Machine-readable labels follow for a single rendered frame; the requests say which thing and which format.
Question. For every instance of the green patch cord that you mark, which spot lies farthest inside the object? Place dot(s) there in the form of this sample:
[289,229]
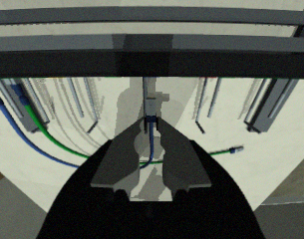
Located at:
[25,102]

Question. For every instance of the blue patch cord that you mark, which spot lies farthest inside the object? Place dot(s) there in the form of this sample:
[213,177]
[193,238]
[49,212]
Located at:
[29,142]

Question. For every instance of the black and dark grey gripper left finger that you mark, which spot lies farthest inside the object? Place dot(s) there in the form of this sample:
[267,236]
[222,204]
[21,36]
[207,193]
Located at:
[115,165]

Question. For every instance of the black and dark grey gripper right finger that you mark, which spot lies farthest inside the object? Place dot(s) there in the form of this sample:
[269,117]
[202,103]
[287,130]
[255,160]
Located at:
[186,165]

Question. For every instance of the dark grey port rack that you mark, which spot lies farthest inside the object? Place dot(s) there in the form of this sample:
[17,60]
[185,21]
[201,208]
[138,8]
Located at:
[173,55]

